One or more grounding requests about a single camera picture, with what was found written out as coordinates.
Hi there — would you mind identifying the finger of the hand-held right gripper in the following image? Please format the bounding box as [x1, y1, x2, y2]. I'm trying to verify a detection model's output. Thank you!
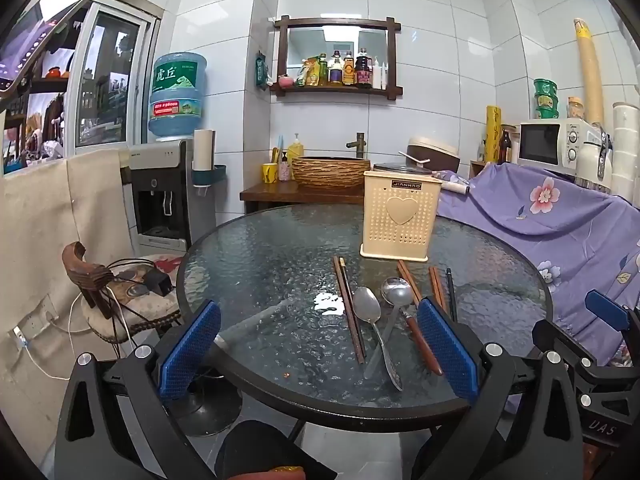
[584, 289, 640, 341]
[531, 317, 608, 376]

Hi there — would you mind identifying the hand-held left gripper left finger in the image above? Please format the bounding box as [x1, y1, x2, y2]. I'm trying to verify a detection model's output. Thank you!
[54, 300, 223, 480]

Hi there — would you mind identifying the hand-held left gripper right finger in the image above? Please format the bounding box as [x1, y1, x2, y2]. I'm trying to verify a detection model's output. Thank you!
[416, 296, 586, 480]

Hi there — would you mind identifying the wooden handled utensil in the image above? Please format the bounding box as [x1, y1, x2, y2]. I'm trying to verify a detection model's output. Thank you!
[400, 307, 445, 377]

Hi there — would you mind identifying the plain black chopstick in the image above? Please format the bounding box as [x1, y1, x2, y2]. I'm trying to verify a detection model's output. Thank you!
[446, 268, 459, 324]

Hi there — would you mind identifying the oval metal spoon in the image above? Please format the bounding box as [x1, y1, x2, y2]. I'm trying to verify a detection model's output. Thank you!
[352, 286, 405, 392]

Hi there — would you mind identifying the beige perforated utensil holder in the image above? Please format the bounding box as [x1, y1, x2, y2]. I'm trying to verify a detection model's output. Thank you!
[360, 170, 444, 262]

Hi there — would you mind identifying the black round table base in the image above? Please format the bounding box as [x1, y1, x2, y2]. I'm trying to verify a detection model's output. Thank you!
[167, 375, 243, 437]

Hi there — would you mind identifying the black charger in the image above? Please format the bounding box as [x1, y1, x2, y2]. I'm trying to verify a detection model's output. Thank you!
[145, 267, 173, 297]

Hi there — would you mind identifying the wooden chair with cushion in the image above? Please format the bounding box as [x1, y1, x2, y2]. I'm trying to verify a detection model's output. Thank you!
[61, 241, 183, 356]

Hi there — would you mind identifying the purple floral cloth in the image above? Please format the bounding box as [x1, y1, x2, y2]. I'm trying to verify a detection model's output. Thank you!
[435, 162, 640, 366]

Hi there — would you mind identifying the person's leg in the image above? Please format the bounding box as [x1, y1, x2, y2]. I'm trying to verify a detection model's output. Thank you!
[215, 420, 338, 480]

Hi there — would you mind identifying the white electric kettle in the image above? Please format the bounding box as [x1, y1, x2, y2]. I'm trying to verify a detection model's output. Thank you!
[575, 132, 615, 193]

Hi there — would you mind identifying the stack of white cups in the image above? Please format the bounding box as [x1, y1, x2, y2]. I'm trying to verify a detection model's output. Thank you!
[611, 101, 640, 201]

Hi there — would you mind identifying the white microwave oven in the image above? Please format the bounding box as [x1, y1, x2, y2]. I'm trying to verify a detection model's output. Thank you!
[516, 117, 608, 176]

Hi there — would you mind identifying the beige hanging cloth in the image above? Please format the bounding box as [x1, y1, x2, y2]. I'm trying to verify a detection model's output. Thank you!
[0, 147, 138, 461]

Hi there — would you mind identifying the dark wooden sink table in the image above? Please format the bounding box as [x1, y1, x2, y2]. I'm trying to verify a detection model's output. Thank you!
[239, 180, 366, 213]

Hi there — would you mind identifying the grey water dispenser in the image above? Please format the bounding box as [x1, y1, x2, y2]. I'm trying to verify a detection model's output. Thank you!
[129, 139, 217, 252]

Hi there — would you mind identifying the cream pan with lid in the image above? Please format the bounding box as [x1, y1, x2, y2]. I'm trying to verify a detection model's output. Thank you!
[372, 159, 472, 196]

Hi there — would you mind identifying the brown and white rice cooker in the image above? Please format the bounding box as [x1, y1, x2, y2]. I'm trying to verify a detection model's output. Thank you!
[406, 136, 460, 172]

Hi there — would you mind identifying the yellow patterned roll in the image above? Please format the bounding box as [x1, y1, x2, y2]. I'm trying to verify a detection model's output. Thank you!
[485, 105, 503, 163]

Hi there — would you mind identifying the woven pattern wash basin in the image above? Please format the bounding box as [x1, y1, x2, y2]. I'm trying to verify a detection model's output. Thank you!
[291, 156, 372, 190]

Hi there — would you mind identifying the stack of green bowls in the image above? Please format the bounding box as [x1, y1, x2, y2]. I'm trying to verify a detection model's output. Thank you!
[532, 78, 559, 120]

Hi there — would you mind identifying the yellow soap pump bottle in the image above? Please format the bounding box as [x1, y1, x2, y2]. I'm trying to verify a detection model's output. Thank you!
[286, 133, 305, 166]

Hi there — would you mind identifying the bronze faucet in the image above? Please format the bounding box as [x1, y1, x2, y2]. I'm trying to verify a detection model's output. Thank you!
[345, 132, 368, 160]

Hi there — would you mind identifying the long beige roll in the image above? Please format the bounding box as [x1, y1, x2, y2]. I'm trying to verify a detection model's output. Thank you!
[573, 18, 605, 126]

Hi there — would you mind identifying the blue water jug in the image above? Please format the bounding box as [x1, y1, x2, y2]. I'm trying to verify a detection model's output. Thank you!
[147, 52, 208, 142]

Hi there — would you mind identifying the green hanging packet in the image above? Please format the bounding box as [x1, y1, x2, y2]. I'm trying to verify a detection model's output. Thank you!
[255, 50, 271, 92]

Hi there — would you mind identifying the white framed window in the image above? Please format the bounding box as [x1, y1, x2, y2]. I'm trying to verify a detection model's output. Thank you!
[75, 0, 163, 148]

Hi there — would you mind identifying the dark wooden mirror shelf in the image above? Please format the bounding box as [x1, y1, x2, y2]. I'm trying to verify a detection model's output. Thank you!
[270, 15, 403, 98]

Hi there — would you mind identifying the dark sauce bottle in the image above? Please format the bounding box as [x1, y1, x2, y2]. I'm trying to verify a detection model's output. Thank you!
[355, 49, 373, 87]

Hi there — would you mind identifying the yellow green packet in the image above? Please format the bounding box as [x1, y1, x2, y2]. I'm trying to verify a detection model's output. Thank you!
[295, 58, 321, 87]

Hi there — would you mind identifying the teal wall holder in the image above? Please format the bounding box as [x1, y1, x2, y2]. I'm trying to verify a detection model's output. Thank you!
[191, 164, 227, 188]

